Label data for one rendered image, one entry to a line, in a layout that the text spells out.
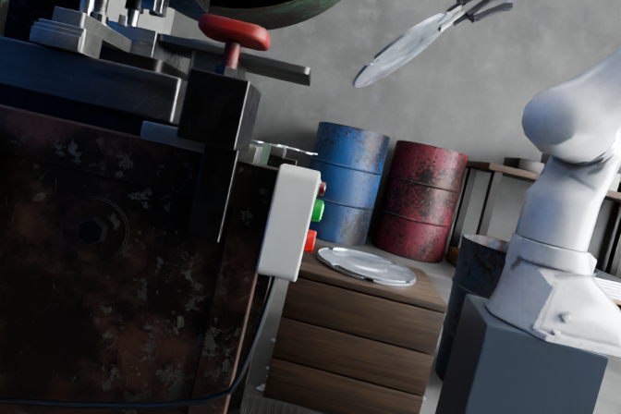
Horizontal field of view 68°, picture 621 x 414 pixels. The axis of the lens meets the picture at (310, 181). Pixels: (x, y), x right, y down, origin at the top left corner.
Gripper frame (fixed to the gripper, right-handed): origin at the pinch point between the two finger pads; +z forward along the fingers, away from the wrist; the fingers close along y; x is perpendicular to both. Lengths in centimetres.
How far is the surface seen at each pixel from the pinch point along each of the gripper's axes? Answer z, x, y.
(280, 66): 38, 48, -1
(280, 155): 51, 20, -9
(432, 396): 59, -23, -90
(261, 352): 96, -17, -51
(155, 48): 53, 51, 12
